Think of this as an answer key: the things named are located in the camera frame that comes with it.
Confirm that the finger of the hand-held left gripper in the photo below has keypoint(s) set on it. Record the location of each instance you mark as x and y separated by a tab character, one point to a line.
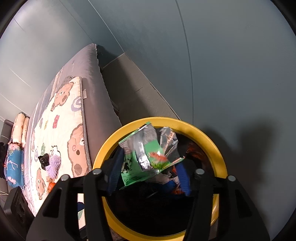
80	206

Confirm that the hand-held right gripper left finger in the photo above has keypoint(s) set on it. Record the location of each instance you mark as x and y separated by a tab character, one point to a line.
114	172

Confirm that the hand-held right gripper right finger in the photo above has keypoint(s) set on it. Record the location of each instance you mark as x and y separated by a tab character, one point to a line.
184	179

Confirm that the blue rubber glove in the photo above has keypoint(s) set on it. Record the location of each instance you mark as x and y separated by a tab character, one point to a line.
170	185

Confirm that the orange snack wrapper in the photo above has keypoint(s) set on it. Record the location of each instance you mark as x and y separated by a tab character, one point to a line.
194	150

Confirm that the orange tangerine peel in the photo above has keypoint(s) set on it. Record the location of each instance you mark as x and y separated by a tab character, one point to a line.
51	186

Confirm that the green silver snack packet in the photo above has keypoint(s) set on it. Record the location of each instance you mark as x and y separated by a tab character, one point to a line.
150	157

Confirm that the black bin with yellow rim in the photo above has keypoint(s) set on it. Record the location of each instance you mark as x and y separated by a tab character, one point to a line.
208	143

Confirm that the purple foam fruit net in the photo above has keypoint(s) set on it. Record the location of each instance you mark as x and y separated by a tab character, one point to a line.
53	166

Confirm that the black plastic bag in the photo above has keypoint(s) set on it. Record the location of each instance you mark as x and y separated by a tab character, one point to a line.
44	160

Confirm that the blue floral pillow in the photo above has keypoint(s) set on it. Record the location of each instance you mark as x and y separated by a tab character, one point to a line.
13	166

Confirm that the black clothes pile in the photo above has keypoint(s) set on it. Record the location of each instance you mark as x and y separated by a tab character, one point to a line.
2	157

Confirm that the bear print blanket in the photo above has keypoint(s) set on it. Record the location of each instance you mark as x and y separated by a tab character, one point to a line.
64	129

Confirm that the peach folded quilt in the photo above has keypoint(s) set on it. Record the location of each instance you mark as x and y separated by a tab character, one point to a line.
18	129

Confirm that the grey upholstered bed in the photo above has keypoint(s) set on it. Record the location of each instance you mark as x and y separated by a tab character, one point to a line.
5	129

